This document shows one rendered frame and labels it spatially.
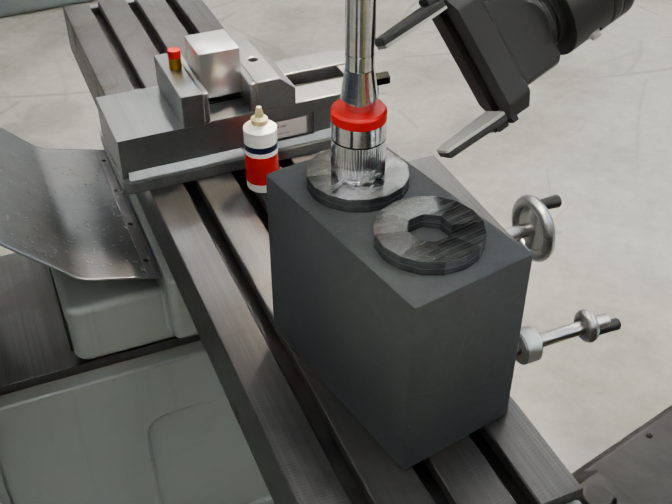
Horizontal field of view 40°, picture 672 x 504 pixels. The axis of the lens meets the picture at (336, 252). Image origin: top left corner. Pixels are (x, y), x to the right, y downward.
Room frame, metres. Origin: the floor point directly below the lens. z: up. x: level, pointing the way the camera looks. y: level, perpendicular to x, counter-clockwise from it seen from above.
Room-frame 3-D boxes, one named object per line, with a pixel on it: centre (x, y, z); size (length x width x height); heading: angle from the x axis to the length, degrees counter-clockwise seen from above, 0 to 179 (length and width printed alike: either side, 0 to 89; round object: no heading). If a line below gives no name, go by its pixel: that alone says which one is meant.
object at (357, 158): (0.68, -0.02, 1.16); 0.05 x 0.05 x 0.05
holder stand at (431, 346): (0.63, -0.05, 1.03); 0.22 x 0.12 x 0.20; 34
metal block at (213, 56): (1.06, 0.15, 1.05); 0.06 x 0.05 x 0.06; 24
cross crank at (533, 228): (1.26, -0.30, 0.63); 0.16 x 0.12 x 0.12; 113
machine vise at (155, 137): (1.07, 0.13, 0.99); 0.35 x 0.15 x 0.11; 114
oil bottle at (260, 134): (0.95, 0.09, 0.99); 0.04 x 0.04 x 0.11
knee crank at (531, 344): (1.14, -0.39, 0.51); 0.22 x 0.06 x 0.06; 113
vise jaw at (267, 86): (1.08, 0.10, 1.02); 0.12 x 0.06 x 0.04; 24
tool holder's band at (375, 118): (0.68, -0.02, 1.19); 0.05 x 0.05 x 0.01
